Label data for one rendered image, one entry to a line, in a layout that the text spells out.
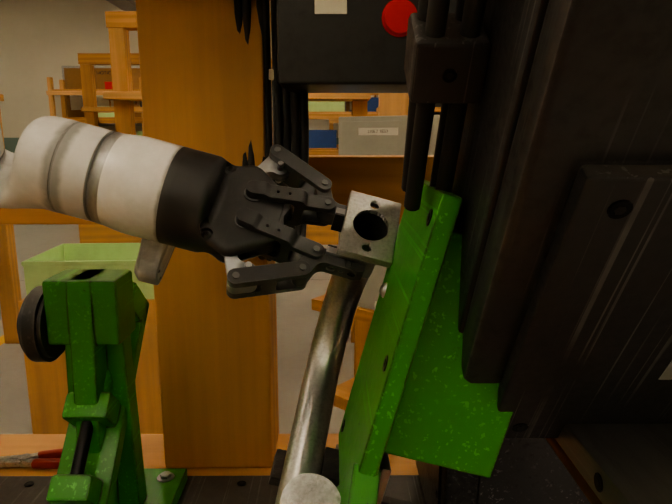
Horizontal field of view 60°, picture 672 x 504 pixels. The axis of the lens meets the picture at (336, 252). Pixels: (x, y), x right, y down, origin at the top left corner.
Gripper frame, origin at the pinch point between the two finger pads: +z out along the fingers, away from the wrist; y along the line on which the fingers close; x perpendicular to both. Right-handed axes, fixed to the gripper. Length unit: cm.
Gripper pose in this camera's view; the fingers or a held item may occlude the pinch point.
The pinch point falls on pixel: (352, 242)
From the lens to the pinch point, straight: 44.8
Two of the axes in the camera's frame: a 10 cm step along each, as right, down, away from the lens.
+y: 1.9, -8.2, 5.4
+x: -1.8, 5.1, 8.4
